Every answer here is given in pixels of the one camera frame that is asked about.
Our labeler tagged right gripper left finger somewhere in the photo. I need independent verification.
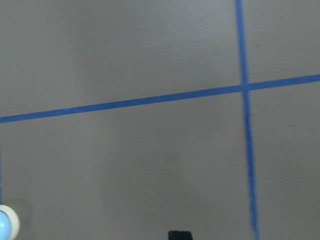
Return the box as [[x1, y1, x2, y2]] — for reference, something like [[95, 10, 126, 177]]
[[168, 230, 180, 240]]

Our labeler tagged blue and cream bell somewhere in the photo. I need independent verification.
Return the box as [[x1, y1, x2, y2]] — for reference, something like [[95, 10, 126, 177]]
[[0, 204, 21, 240]]

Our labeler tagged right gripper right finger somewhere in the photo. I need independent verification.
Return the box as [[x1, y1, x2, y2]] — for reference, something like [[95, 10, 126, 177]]
[[179, 231, 193, 240]]

